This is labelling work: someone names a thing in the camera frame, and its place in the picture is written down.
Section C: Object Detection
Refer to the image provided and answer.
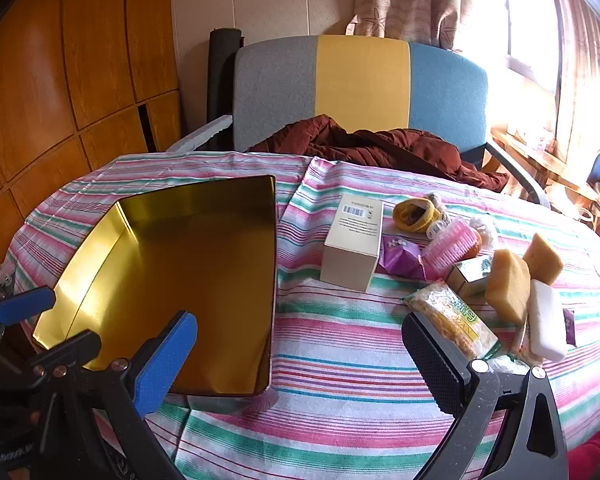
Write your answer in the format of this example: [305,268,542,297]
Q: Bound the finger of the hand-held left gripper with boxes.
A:
[10,332,103,378]
[0,287,57,343]

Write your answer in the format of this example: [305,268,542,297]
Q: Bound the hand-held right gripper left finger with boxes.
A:
[55,311,198,480]

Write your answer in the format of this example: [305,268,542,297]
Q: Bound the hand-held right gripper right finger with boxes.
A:
[401,311,570,480]

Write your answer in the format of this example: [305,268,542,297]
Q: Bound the small green box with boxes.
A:
[446,255,496,301]

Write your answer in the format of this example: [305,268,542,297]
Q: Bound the gold metal tin box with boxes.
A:
[31,175,277,397]

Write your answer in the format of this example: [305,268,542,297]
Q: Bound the yellow sponge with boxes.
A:
[522,232,565,286]
[485,249,532,325]

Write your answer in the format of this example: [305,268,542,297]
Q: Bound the purple foil packet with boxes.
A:
[378,236,427,282]

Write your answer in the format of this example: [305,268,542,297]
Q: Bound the pink hair roller pack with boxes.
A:
[420,220,481,281]

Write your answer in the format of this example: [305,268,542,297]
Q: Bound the white foam block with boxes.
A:
[526,279,568,363]

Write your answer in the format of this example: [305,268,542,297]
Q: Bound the orange fruit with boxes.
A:
[462,232,482,261]

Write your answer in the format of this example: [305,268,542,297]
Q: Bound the white cardboard box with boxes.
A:
[321,192,385,293]

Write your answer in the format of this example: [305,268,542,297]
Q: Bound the dark purple packet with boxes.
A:
[562,308,578,347]

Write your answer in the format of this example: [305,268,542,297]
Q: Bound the clear plastic bundle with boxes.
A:
[467,216,499,253]

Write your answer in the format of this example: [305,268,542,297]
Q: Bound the striped tablecloth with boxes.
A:
[0,152,600,480]

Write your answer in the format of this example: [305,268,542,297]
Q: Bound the maroon jacket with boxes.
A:
[247,115,511,193]

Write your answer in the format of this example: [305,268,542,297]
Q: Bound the wooden desk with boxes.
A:
[490,127,600,241]

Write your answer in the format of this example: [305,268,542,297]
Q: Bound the wooden wardrobe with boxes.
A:
[0,0,183,271]

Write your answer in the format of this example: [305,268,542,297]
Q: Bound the grey yellow blue chair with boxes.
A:
[167,35,553,206]

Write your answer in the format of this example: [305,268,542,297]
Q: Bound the beige patterned curtain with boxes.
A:
[545,0,600,171]
[352,0,511,51]

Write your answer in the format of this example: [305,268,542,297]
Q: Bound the window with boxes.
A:
[505,0,563,96]

